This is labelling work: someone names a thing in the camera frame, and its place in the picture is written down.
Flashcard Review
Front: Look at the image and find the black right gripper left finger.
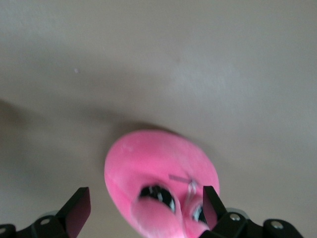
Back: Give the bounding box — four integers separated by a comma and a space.
0, 187, 92, 238

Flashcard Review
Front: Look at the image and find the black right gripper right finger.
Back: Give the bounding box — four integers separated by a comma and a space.
198, 185, 305, 238

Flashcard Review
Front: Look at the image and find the pink plush toy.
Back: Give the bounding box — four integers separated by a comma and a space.
103, 130, 220, 238

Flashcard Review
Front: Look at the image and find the brown table mat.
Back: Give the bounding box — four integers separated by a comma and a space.
0, 0, 317, 238

